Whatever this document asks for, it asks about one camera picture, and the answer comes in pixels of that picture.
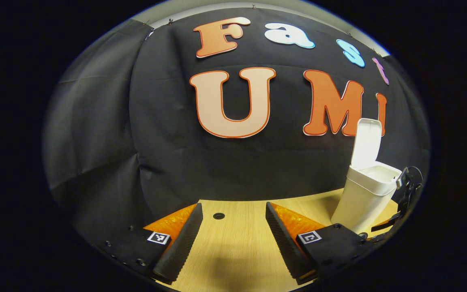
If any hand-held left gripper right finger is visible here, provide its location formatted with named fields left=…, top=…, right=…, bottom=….
left=265, top=202, right=386, bottom=286

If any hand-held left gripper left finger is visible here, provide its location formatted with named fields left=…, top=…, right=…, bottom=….
left=92, top=202, right=204, bottom=285

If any white desktop garbage bin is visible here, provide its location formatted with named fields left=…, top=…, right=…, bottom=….
left=331, top=118, right=403, bottom=235

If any wooden desktop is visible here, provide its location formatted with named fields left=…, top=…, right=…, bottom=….
left=152, top=187, right=399, bottom=292

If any black backdrop cloth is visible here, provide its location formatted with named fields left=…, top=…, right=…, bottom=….
left=42, top=8, right=431, bottom=248

